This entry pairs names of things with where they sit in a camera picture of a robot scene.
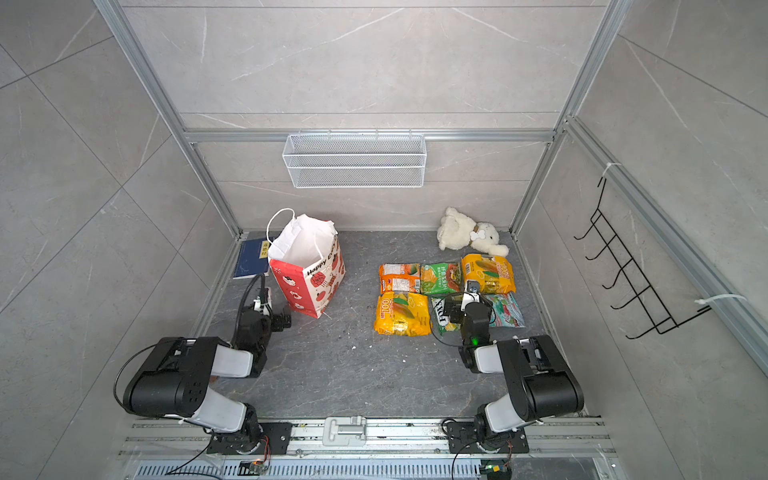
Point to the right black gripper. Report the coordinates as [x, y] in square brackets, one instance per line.
[456, 305]

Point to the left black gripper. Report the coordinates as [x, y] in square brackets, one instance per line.
[278, 322]

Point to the green snack bag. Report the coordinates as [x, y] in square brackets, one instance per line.
[440, 279]

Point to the small yellow snack packet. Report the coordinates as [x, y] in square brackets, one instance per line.
[402, 314]

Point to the yellow snack bag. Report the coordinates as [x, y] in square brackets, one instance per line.
[495, 274]

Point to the Fox's mint candy bag teal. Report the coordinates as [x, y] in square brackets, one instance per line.
[506, 311]

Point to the orange snack packet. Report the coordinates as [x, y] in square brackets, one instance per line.
[400, 278]

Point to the red white paper gift bag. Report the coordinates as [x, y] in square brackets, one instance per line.
[307, 263]

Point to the Fox's spring tea bag green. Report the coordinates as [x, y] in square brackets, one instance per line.
[442, 317]

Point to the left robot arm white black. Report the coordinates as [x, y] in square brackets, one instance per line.
[174, 382]

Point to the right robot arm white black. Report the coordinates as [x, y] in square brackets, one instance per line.
[539, 382]

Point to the blue book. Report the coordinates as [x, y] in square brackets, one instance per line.
[252, 259]

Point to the white plush teddy bear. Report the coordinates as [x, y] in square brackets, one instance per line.
[458, 231]

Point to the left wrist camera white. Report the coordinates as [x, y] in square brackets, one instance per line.
[263, 302]

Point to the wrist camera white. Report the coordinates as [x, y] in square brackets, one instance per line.
[471, 291]
[263, 302]

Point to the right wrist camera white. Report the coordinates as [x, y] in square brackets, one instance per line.
[471, 291]

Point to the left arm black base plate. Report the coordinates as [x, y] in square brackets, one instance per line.
[270, 437]

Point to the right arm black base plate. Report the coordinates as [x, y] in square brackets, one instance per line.
[464, 439]

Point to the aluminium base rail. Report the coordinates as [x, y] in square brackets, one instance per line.
[369, 448]

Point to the white wire mesh basket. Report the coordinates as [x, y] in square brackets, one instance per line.
[361, 160]

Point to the black wire hook rack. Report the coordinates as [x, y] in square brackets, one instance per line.
[629, 271]

